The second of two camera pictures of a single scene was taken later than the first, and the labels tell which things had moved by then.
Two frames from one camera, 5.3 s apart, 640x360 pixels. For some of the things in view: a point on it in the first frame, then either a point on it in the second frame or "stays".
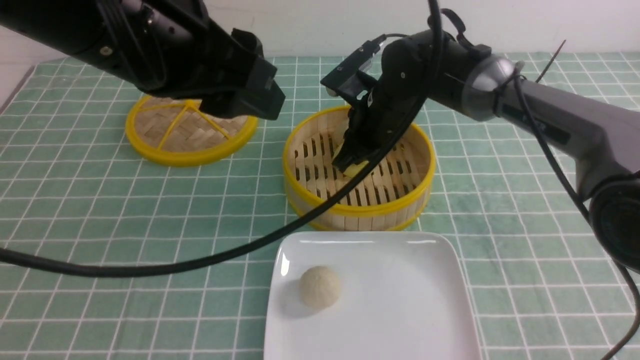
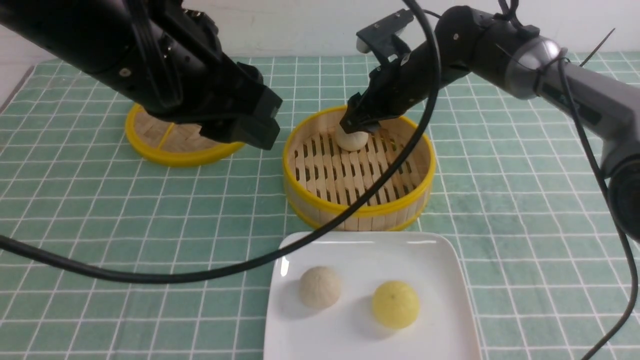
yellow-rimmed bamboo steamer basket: (392, 195) stays
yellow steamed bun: (353, 170) to (395, 304)
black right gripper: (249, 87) to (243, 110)
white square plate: (404, 295) stays
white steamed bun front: (320, 286) stays
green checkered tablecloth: (73, 189) stays
